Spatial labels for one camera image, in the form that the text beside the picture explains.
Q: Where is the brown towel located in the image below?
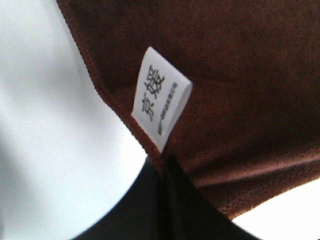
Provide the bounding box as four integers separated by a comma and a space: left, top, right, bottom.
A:
57, 0, 320, 219

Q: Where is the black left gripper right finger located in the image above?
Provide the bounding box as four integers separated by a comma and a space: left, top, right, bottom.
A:
162, 155, 258, 240

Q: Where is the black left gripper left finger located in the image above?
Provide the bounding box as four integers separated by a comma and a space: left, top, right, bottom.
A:
74, 158, 161, 240

